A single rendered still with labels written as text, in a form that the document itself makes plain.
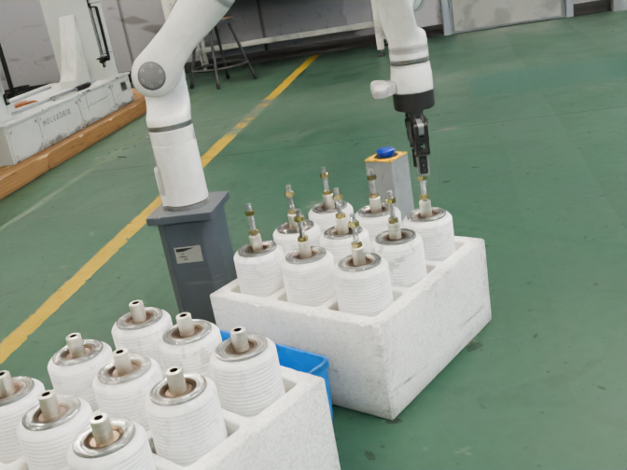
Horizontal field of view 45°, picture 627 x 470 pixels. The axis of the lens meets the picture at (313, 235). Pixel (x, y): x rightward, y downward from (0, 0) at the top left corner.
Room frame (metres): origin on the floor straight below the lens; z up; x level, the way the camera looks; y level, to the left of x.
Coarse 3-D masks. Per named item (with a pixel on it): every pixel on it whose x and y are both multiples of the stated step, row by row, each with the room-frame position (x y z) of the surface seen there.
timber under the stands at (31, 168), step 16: (144, 96) 5.14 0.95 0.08; (128, 112) 4.67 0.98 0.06; (144, 112) 4.90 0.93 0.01; (96, 128) 4.23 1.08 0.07; (112, 128) 4.41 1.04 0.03; (64, 144) 3.86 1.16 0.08; (80, 144) 4.01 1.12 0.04; (32, 160) 3.56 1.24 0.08; (48, 160) 3.66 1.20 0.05; (64, 160) 3.81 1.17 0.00; (0, 176) 3.32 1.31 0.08; (16, 176) 3.38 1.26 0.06; (32, 176) 3.50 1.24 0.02; (0, 192) 3.24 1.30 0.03
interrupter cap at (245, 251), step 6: (246, 246) 1.38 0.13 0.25; (264, 246) 1.37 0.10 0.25; (270, 246) 1.36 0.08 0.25; (276, 246) 1.36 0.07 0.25; (240, 252) 1.36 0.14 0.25; (246, 252) 1.35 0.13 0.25; (252, 252) 1.35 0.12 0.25; (258, 252) 1.34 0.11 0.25; (264, 252) 1.33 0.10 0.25; (270, 252) 1.33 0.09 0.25
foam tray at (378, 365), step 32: (480, 256) 1.37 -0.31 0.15; (224, 288) 1.37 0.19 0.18; (416, 288) 1.22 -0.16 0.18; (448, 288) 1.27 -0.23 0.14; (480, 288) 1.37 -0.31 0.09; (224, 320) 1.34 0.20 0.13; (256, 320) 1.28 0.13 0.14; (288, 320) 1.23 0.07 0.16; (320, 320) 1.18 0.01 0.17; (352, 320) 1.14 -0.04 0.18; (384, 320) 1.12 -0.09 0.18; (416, 320) 1.18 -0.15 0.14; (448, 320) 1.26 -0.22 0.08; (480, 320) 1.36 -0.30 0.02; (320, 352) 1.19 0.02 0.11; (352, 352) 1.14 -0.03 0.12; (384, 352) 1.10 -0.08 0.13; (416, 352) 1.17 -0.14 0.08; (448, 352) 1.25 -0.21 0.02; (352, 384) 1.15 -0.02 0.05; (384, 384) 1.10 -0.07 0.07; (416, 384) 1.16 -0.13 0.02; (384, 416) 1.11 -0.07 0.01
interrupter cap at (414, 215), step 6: (414, 210) 1.42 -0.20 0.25; (432, 210) 1.40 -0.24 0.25; (438, 210) 1.40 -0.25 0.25; (444, 210) 1.39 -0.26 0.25; (408, 216) 1.39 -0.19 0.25; (414, 216) 1.39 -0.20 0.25; (420, 216) 1.39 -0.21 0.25; (432, 216) 1.37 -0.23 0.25; (438, 216) 1.36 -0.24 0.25; (420, 222) 1.35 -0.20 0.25
